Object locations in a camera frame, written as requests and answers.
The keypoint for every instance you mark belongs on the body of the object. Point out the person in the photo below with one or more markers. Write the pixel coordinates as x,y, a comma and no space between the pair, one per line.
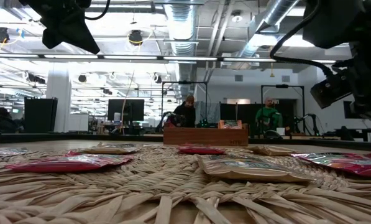
267,116
186,115
3,121

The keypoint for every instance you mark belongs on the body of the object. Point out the black partition panel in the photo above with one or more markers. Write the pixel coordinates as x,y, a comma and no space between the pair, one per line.
250,112

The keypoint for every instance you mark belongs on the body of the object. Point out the background black robot arm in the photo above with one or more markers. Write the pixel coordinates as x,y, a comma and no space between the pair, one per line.
171,119
306,124

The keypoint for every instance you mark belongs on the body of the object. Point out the black table frame rail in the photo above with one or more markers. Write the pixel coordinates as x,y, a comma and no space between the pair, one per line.
48,137

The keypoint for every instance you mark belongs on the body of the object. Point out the round woven straw mat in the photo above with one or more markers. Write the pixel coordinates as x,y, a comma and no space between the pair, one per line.
172,186

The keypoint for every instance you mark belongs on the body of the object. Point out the silver ventilation duct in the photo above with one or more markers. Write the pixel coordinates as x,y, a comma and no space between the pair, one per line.
275,12
182,28

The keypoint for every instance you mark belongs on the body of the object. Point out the flat foil tea packet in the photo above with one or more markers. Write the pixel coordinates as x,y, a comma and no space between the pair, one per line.
3,153

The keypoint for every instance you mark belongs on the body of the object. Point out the wall vent grille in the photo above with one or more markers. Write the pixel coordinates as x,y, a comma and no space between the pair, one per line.
285,78
239,78

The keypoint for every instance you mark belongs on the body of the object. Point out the orange peach tea packet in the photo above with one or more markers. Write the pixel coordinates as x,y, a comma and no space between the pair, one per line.
230,124

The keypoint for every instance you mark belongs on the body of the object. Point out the wooden tea organizer box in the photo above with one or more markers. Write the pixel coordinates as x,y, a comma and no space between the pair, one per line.
204,137

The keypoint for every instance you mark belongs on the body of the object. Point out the red strawberry tea packet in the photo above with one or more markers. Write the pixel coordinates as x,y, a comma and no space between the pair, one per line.
200,151
356,168
323,155
64,165

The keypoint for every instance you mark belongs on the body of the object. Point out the white cup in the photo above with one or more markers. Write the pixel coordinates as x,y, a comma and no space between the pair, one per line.
281,131

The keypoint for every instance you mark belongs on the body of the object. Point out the black metal frame stand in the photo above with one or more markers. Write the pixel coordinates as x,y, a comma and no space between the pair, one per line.
281,86
183,82

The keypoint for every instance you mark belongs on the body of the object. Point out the black computer monitor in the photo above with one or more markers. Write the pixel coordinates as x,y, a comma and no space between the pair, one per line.
126,109

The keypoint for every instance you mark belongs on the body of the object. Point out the tall black cabinet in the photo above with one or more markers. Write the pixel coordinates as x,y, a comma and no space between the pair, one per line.
40,115

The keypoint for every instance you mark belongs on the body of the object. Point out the long ceiling light bar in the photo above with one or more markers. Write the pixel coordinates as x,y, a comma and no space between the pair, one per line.
129,57

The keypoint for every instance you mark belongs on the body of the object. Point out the beige vanilla tea packet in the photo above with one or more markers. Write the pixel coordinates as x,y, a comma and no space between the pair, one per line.
253,171
273,150
110,150

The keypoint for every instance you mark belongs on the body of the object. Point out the white cabinet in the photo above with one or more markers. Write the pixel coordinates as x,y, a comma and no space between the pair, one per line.
78,122

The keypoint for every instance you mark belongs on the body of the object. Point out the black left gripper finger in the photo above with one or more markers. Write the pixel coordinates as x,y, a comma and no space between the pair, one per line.
50,39
76,37

